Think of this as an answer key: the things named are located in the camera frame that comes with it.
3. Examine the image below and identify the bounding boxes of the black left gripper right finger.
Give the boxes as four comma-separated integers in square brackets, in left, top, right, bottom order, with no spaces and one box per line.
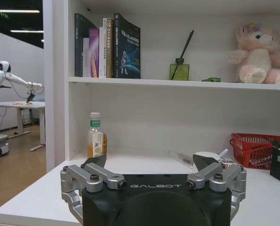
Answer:
[186,152,248,222]

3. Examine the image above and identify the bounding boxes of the gold spine book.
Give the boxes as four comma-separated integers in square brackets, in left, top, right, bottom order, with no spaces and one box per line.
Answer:
[103,17,115,79]

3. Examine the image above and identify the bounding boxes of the white shelf unit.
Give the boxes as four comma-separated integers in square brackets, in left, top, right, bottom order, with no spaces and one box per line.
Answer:
[42,0,280,174]

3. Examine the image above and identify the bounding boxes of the white humanoid robot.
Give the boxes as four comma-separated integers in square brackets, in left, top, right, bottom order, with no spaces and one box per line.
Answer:
[0,60,44,104]

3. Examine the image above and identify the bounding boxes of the red plastic basket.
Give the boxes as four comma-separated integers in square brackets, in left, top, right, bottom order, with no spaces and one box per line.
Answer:
[230,132,280,170]

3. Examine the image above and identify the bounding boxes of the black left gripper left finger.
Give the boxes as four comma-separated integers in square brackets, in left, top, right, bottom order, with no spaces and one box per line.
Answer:
[60,154,128,225]

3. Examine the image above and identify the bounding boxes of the orange box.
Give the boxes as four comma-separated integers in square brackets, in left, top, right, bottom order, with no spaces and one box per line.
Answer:
[102,133,108,155]

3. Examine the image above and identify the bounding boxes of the black diffuser reed sticks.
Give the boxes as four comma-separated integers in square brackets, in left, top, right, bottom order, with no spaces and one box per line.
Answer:
[181,30,195,59]

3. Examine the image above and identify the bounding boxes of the tall dark green book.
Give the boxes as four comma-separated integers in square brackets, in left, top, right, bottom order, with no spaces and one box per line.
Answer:
[74,13,98,77]

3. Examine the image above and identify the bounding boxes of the clear plastic water bottle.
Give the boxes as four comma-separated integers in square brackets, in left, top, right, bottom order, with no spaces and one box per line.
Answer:
[87,112,103,159]

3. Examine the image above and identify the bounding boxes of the thin white book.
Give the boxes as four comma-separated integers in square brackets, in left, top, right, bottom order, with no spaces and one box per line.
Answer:
[82,37,90,78]

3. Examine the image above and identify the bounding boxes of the small white printed box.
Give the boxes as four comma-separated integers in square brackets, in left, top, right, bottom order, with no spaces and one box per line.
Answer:
[221,158,236,169]

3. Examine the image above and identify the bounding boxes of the white book with orange text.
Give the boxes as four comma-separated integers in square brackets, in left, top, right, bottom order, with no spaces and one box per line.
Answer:
[98,26,107,79]

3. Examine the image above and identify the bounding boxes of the white standing desk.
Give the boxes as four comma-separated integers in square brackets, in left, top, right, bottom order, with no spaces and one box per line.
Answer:
[0,100,46,152]

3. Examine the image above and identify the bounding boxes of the large black book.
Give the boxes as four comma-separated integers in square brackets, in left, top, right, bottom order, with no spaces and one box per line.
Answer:
[113,13,141,80]

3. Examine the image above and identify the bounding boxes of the green glass diffuser bottle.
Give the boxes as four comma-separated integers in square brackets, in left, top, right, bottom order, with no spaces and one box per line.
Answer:
[169,57,191,81]

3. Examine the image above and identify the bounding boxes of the purple book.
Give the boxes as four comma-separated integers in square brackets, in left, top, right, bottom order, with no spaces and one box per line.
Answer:
[88,28,100,78]

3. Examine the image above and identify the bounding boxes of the pink plush toy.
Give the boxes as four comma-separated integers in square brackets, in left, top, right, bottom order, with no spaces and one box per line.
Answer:
[228,22,280,85]

